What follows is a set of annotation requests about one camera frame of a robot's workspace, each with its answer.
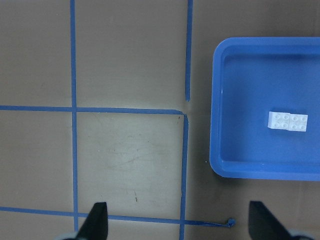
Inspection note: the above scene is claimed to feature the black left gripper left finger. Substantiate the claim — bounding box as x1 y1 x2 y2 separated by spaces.
75 202 109 240

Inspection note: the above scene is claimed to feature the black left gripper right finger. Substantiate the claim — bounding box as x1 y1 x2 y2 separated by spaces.
248 200 311 240

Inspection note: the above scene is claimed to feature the white block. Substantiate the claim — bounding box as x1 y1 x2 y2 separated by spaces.
267 111 291 130
288 113 308 132

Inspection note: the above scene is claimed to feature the blue plastic tray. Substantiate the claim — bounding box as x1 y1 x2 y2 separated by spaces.
209 37 320 181

